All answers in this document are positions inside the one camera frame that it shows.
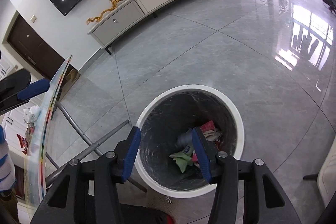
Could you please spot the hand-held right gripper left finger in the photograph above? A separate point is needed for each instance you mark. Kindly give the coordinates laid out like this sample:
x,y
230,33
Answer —
x,y
131,153

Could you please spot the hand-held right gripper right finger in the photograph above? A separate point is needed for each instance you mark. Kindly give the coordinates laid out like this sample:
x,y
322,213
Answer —
x,y
200,153

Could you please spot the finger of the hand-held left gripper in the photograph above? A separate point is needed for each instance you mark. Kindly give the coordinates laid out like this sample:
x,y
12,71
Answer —
x,y
13,106
15,81

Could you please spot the red shiny wrapper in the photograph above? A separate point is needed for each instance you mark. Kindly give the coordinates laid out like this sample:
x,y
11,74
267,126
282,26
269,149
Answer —
x,y
195,157

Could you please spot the pink and white wrapper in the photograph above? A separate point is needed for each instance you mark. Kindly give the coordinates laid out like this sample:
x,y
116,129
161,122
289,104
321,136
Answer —
x,y
212,136

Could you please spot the purple wrapper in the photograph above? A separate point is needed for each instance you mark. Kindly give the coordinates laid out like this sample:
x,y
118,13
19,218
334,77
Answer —
x,y
185,140

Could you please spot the green paper scrap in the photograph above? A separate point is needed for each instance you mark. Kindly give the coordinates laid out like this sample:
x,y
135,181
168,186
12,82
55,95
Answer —
x,y
181,160

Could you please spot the pink packet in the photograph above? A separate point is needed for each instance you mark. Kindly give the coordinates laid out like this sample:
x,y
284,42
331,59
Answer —
x,y
209,126

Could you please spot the white round trash bin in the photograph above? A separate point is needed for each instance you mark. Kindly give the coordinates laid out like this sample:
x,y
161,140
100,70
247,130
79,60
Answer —
x,y
162,121

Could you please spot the white panelled hallway cabinet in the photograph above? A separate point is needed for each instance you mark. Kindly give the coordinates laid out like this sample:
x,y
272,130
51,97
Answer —
x,y
6,66

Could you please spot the dark brown entrance door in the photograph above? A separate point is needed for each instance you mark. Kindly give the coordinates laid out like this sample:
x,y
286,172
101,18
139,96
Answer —
x,y
34,48

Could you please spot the red snack packet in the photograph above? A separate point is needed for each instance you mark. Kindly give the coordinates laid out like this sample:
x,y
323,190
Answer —
x,y
22,143

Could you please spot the landscape printed folding table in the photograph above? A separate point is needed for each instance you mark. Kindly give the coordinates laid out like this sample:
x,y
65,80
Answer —
x,y
34,161

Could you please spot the person's brown trousers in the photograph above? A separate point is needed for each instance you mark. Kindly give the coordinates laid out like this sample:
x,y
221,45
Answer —
x,y
6,204

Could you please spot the golden dragon figurine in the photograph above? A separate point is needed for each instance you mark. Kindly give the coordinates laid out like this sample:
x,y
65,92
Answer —
x,y
105,12

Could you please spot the brass wall switch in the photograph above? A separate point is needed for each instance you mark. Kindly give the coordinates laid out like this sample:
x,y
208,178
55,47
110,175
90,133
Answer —
x,y
32,18

